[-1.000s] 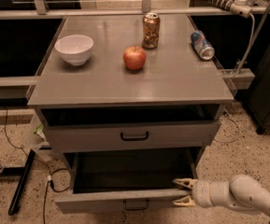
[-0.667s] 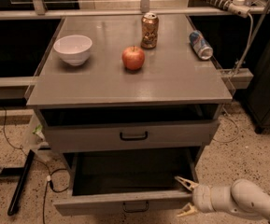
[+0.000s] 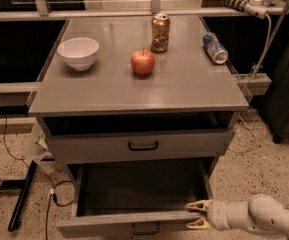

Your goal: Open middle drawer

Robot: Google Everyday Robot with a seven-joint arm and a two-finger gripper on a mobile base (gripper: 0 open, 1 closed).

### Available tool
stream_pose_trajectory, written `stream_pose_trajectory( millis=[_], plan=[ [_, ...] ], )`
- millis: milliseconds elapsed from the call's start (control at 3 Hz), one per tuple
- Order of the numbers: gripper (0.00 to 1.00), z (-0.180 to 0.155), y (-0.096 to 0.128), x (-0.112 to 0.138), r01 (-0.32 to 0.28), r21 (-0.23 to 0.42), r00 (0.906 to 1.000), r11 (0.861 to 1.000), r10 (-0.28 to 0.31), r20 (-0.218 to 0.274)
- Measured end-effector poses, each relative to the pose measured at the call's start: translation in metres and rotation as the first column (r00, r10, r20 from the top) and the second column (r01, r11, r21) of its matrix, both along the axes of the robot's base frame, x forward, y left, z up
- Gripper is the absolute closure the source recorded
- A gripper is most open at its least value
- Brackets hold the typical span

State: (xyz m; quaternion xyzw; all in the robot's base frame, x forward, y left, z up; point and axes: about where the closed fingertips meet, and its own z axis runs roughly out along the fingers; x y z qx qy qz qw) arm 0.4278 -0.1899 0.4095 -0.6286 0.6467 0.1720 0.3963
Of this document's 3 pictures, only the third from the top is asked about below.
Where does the black floor cable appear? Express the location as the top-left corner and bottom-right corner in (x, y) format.
(1, 113), (75, 240)

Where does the red apple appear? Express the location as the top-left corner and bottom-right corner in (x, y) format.
(130, 49), (155, 76)

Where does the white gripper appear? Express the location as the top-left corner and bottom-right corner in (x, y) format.
(185, 199), (244, 231)

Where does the blue soda can lying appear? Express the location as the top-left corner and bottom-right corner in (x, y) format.
(202, 32), (228, 65)

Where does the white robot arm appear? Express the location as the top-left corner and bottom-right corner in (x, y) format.
(185, 194), (289, 240)

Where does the grey drawer cabinet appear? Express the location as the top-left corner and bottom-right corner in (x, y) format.
(29, 16), (248, 178)

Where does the plastic bag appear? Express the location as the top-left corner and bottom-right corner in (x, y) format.
(23, 123), (51, 163)

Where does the gold soda can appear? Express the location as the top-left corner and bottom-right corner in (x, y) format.
(151, 13), (170, 52)

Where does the grey top drawer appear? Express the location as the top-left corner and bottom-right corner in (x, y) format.
(42, 111), (237, 164)

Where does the black floor bar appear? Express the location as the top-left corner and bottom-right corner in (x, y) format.
(8, 161), (37, 232)

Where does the grey drawer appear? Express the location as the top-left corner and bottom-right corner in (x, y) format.
(42, 111), (237, 164)
(56, 158), (212, 238)

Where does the white ceramic bowl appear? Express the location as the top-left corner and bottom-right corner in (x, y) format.
(57, 37), (99, 71)

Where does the white cable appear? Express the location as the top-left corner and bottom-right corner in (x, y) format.
(227, 13), (273, 154)

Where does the white power strip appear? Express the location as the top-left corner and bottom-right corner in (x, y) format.
(219, 0), (268, 19)

